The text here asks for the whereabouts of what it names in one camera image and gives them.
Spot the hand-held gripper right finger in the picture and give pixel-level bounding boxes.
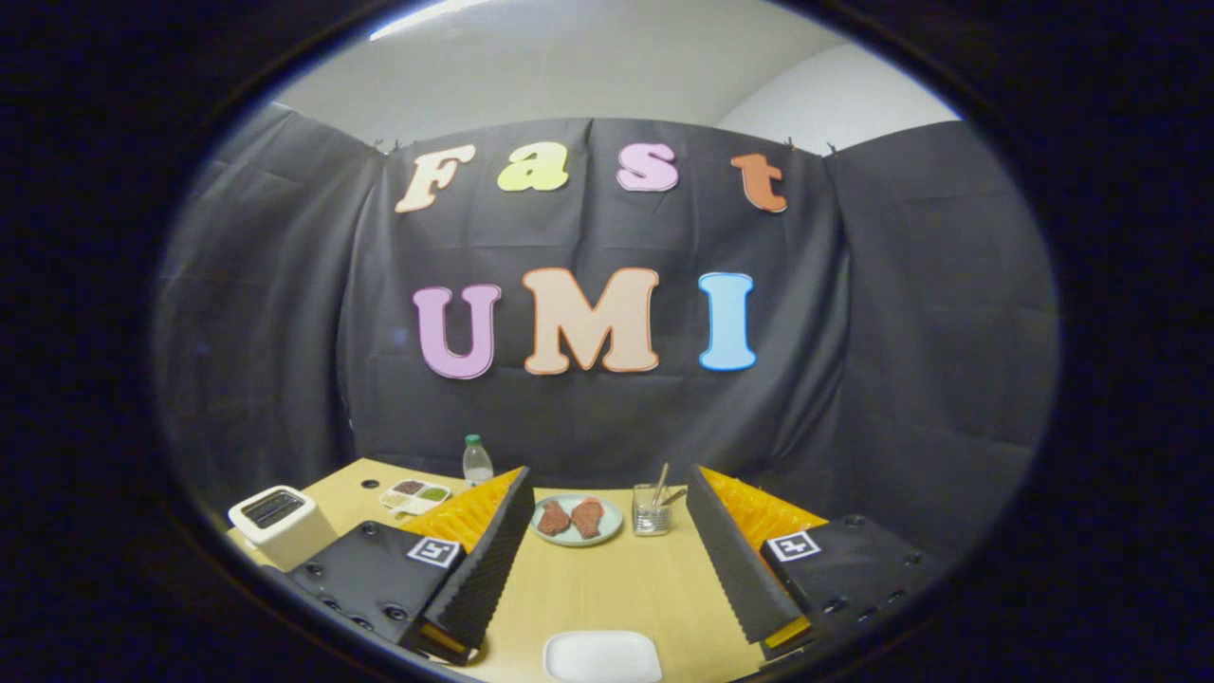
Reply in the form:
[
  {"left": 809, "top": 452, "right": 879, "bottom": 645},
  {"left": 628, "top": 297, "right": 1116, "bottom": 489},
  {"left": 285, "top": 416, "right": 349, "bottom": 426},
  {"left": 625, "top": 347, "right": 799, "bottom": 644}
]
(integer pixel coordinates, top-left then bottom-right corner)
[{"left": 684, "top": 464, "right": 950, "bottom": 666}]

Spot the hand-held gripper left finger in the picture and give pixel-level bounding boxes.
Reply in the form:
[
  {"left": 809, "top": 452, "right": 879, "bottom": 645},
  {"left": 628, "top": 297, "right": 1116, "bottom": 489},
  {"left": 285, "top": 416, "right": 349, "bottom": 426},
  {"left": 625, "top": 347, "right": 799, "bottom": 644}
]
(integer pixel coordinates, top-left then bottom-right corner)
[{"left": 285, "top": 465, "right": 538, "bottom": 666}]

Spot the clear glass utensil cup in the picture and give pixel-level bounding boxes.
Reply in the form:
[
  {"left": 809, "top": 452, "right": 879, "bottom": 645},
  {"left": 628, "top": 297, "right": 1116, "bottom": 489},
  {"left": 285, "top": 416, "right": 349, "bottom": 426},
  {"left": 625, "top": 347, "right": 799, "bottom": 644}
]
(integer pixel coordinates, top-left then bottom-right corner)
[{"left": 632, "top": 483, "right": 673, "bottom": 538}]

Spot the clear plastic water bottle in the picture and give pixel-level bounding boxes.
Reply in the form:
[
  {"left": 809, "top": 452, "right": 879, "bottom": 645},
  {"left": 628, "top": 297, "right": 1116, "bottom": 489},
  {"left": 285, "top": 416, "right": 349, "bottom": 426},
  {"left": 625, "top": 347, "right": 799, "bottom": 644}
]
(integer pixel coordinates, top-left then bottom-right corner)
[{"left": 462, "top": 434, "right": 495, "bottom": 489}]

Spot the white divided condiment dish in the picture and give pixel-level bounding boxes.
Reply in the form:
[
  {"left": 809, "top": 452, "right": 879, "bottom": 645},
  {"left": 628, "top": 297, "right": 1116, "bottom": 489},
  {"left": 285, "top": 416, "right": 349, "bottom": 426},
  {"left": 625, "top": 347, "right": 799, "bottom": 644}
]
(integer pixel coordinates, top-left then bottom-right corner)
[{"left": 379, "top": 479, "right": 452, "bottom": 519}]

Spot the small pale green plate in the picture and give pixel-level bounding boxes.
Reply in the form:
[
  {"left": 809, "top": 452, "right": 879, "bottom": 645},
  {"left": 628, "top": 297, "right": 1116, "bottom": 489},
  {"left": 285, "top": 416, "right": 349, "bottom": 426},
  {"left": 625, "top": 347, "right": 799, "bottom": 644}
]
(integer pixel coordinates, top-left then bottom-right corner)
[{"left": 530, "top": 493, "right": 625, "bottom": 548}]

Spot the white rectangular plate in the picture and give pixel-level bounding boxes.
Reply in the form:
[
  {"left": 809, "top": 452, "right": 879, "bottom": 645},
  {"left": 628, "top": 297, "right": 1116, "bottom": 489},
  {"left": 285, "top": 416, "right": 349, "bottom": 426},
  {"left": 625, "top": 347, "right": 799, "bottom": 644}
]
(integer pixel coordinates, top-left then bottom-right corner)
[{"left": 543, "top": 630, "right": 663, "bottom": 683}]

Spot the cream white toaster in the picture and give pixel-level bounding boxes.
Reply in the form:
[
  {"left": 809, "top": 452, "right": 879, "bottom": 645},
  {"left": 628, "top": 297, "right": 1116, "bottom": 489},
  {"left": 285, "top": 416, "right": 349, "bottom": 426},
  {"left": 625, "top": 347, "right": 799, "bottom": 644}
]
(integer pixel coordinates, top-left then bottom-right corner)
[{"left": 228, "top": 485, "right": 340, "bottom": 573}]

